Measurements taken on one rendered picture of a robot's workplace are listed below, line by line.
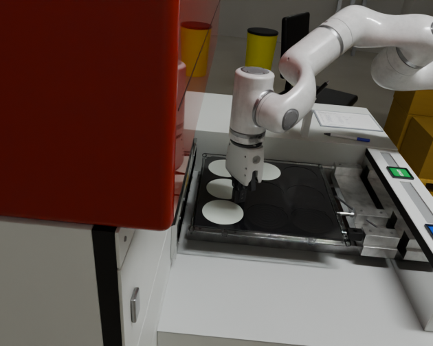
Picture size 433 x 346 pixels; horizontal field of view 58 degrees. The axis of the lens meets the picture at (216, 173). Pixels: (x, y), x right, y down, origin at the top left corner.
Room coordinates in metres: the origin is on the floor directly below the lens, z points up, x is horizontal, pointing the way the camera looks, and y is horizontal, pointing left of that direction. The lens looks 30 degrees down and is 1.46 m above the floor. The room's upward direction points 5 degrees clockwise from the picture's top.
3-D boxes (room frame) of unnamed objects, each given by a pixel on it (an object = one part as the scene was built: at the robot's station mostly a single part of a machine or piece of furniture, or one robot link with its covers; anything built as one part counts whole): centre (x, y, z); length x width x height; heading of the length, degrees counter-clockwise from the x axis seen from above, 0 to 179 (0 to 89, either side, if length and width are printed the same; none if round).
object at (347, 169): (1.06, -0.40, 0.89); 0.08 x 0.03 x 0.03; 90
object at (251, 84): (0.82, -0.06, 1.17); 0.09 x 0.08 x 0.13; 43
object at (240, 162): (0.82, -0.06, 1.03); 0.10 x 0.07 x 0.11; 33
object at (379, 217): (0.82, -0.40, 0.89); 0.08 x 0.03 x 0.03; 90
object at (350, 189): (0.90, -0.40, 0.87); 0.36 x 0.08 x 0.03; 0
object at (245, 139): (0.82, -0.06, 1.09); 0.09 x 0.08 x 0.03; 33
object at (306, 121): (1.13, -0.24, 1.03); 0.06 x 0.04 x 0.13; 90
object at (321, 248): (0.76, -0.19, 0.84); 0.50 x 0.02 x 0.03; 90
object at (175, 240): (0.87, 0.08, 0.89); 0.44 x 0.02 x 0.10; 0
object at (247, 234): (0.70, -0.13, 0.90); 0.37 x 0.01 x 0.01; 90
